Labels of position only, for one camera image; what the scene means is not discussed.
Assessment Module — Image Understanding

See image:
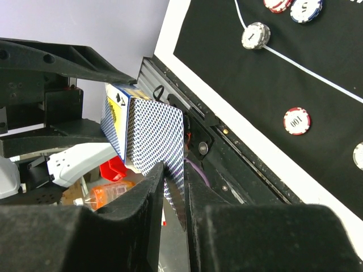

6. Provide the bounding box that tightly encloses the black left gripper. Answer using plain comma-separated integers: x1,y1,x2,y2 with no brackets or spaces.
1,38,137,158

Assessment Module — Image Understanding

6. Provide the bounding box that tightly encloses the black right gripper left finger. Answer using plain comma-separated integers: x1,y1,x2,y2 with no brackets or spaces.
1,162,164,271

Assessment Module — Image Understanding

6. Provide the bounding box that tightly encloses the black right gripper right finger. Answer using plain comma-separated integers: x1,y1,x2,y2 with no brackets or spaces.
185,167,362,271

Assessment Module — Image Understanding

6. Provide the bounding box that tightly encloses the blue back card being drawn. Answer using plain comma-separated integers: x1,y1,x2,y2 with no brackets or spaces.
126,99,185,211

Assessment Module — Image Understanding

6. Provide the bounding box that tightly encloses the grey white 1 chip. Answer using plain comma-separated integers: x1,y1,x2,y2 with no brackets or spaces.
241,22,271,50

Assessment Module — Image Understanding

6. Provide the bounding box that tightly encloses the blue white 5 chip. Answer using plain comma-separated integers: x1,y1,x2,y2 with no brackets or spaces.
290,0,323,23

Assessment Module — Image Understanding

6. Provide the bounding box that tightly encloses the blue playing card deck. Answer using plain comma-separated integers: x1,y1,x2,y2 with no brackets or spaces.
100,83,148,162

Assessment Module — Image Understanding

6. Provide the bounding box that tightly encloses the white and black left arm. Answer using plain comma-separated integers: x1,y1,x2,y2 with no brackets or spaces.
1,38,136,205

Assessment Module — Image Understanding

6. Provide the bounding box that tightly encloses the orange labelled bottle below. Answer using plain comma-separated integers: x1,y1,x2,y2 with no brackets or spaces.
86,181,135,210

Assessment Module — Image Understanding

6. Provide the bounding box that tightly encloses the red plastic object below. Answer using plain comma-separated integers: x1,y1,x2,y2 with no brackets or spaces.
99,156,128,182

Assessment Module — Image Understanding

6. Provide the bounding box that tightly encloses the red white chip near edge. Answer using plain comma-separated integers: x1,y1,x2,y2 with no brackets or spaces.
283,107,311,135

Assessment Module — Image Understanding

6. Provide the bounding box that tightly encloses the black poker table mat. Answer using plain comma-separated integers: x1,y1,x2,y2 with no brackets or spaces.
174,1,362,216

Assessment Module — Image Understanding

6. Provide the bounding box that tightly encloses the red white 100 chip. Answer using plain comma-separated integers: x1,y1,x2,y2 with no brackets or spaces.
263,0,292,14

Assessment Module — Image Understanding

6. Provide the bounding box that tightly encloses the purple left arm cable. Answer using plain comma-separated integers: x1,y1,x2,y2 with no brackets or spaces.
184,157,211,188

